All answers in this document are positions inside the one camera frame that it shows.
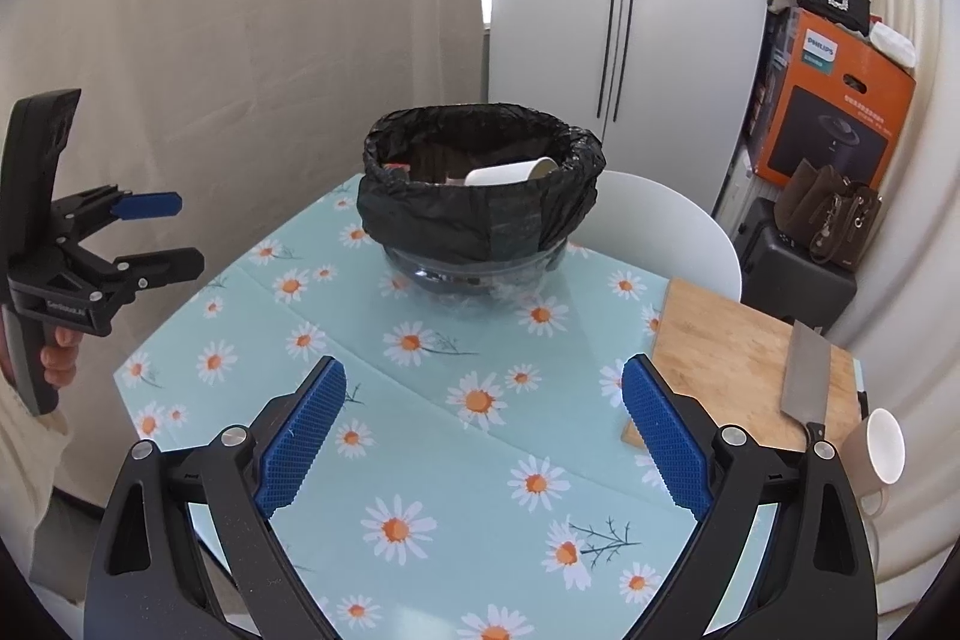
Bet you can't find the bamboo cutting board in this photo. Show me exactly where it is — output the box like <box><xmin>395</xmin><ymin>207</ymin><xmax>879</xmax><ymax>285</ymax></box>
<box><xmin>620</xmin><ymin>276</ymin><xmax>863</xmax><ymax>453</ymax></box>

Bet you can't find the brown leather handbag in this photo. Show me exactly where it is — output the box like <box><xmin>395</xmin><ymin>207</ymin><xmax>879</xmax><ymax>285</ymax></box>
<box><xmin>773</xmin><ymin>159</ymin><xmax>882</xmax><ymax>273</ymax></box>

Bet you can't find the orange Philips appliance box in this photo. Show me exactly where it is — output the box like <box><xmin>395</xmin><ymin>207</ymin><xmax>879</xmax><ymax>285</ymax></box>
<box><xmin>747</xmin><ymin>8</ymin><xmax>914</xmax><ymax>187</ymax></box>

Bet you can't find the white paper cup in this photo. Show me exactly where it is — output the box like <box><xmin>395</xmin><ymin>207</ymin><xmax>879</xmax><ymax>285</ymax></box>
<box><xmin>464</xmin><ymin>156</ymin><xmax>558</xmax><ymax>187</ymax></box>

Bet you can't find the beige ceramic mug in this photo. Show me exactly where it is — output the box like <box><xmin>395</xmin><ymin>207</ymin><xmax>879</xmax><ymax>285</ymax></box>
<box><xmin>839</xmin><ymin>408</ymin><xmax>907</xmax><ymax>518</ymax></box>

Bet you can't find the daisy print blue tablecloth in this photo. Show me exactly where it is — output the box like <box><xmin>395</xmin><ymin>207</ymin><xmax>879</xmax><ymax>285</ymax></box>
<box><xmin>116</xmin><ymin>182</ymin><xmax>695</xmax><ymax>638</ymax></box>

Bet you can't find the white chair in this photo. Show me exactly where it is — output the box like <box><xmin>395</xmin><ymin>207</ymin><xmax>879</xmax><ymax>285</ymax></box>
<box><xmin>571</xmin><ymin>170</ymin><xmax>742</xmax><ymax>302</ymax></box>

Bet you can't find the white small pouch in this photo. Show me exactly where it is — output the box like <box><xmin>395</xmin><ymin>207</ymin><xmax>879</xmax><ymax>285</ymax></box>
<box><xmin>869</xmin><ymin>21</ymin><xmax>918</xmax><ymax>71</ymax></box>

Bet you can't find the trash bin with black bag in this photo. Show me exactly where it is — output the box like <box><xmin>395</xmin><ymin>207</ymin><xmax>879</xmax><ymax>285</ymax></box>
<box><xmin>356</xmin><ymin>103</ymin><xmax>605</xmax><ymax>298</ymax></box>

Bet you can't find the black storage box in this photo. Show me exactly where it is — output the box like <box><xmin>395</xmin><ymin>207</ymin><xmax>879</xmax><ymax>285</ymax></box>
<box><xmin>734</xmin><ymin>198</ymin><xmax>857</xmax><ymax>333</ymax></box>

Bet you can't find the person's left hand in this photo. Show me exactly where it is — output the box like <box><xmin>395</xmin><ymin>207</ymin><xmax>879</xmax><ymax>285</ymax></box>
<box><xmin>0</xmin><ymin>326</ymin><xmax>83</xmax><ymax>388</ymax></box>

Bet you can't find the beige curtain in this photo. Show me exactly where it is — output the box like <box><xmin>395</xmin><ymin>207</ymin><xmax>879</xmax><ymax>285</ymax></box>
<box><xmin>2</xmin><ymin>0</ymin><xmax>482</xmax><ymax>502</ymax></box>

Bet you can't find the steel cleaver black handle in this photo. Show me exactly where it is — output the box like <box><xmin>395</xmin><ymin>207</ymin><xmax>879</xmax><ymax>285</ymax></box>
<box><xmin>779</xmin><ymin>321</ymin><xmax>832</xmax><ymax>447</ymax></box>

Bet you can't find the white tall cabinet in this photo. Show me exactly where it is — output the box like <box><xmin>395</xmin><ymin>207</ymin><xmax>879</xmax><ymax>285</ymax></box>
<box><xmin>488</xmin><ymin>0</ymin><xmax>766</xmax><ymax>209</ymax></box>

